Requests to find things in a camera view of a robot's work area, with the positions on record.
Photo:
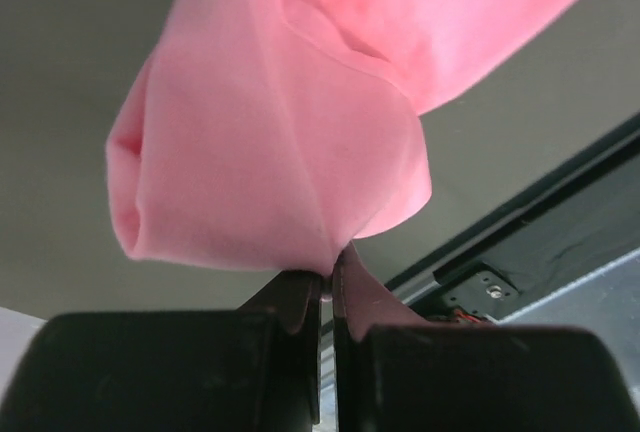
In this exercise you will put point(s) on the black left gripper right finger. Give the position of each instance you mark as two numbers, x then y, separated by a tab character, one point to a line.
396	371

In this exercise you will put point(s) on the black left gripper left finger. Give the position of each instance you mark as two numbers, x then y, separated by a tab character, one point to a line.
255	368

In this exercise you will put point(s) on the pink t shirt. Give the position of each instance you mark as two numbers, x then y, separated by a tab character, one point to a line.
268	134

